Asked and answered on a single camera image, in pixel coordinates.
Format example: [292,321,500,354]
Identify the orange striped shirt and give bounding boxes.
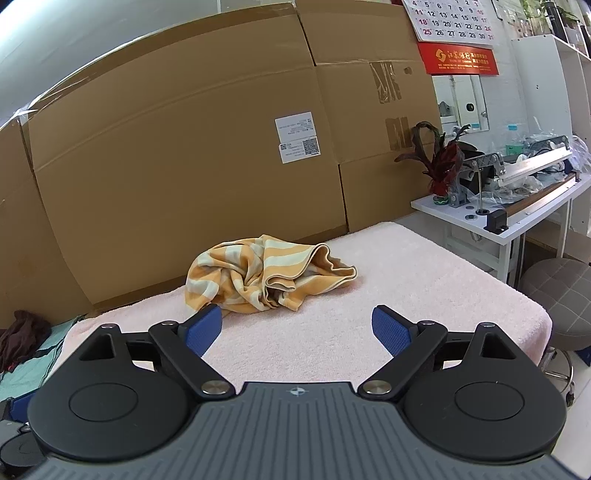
[185,234,358,319]

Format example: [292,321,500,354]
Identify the pink towel blanket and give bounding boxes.
[60,222,553,393]

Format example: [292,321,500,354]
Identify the white table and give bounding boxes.
[411,173,591,287]

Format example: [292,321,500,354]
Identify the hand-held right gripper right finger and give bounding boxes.
[359,305,518,400]

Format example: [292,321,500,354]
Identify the white shelf unit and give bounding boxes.
[510,31,591,259]

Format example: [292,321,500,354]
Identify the white shipping label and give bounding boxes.
[275,111,321,163]

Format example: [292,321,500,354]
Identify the grey metal sealing machine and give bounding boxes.
[450,135,591,232]

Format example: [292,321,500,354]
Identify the grey round stool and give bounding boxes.
[519,257,591,409]

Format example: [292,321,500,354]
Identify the large labelled cardboard box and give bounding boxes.
[21,2,350,315]

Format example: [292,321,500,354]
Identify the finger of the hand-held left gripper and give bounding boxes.
[8,392,38,422]

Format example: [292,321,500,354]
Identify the red-leaved potted plant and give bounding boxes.
[394,121,472,206]

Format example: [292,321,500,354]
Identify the wall calendar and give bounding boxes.
[402,0,502,75]

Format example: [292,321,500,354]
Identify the dark brown garment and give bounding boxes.
[0,310,52,374]

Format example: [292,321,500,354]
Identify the clear plastic bags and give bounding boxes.
[505,124,591,204]

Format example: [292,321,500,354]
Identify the plain cardboard box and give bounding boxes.
[338,143,439,233]
[295,0,419,66]

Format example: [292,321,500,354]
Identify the tape-marked cardboard box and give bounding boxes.
[315,59,443,165]

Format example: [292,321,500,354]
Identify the green potted plant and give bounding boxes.
[519,0,580,33]

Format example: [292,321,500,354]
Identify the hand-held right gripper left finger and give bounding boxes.
[78,305,234,400]

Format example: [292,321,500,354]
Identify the small-labelled cardboard box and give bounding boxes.
[0,115,95,319]

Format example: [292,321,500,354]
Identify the teal cloth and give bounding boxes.
[0,316,90,402]

